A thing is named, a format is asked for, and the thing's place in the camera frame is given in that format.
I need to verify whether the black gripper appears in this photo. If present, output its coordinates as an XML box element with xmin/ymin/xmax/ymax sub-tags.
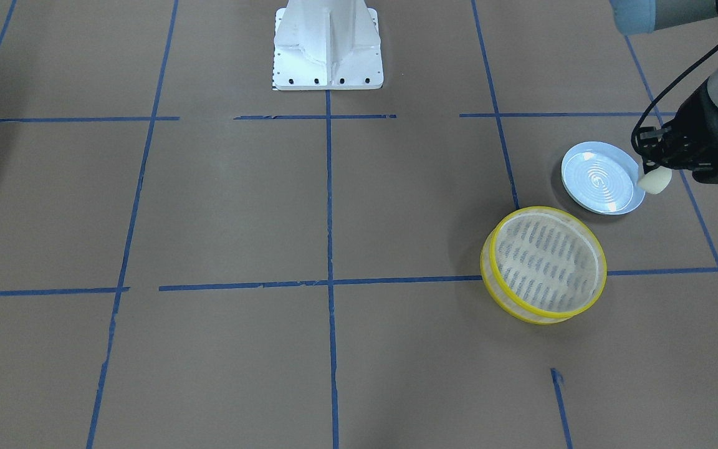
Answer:
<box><xmin>636</xmin><ymin>82</ymin><xmax>718</xmax><ymax>185</ymax></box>

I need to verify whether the white steamed bun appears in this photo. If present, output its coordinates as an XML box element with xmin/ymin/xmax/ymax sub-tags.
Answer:
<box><xmin>636</xmin><ymin>166</ymin><xmax>673</xmax><ymax>195</ymax></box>

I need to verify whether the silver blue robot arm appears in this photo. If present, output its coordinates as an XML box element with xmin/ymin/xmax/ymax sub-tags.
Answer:
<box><xmin>611</xmin><ymin>1</ymin><xmax>718</xmax><ymax>195</ymax></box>

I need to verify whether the white steamer liner cloth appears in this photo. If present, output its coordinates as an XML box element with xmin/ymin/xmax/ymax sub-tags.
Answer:
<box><xmin>496</xmin><ymin>213</ymin><xmax>601</xmax><ymax>312</ymax></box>

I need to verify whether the yellow bamboo steamer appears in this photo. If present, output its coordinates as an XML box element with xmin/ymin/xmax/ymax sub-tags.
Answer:
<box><xmin>480</xmin><ymin>206</ymin><xmax>608</xmax><ymax>326</ymax></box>

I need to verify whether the light blue plate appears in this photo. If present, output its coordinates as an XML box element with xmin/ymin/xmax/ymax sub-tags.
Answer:
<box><xmin>560</xmin><ymin>140</ymin><xmax>646</xmax><ymax>216</ymax></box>

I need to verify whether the black camera cable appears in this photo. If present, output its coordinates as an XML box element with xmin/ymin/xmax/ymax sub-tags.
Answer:
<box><xmin>631</xmin><ymin>11</ymin><xmax>718</xmax><ymax>150</ymax></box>

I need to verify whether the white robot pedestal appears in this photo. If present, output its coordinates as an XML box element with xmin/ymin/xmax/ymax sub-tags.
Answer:
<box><xmin>272</xmin><ymin>1</ymin><xmax>385</xmax><ymax>91</ymax></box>

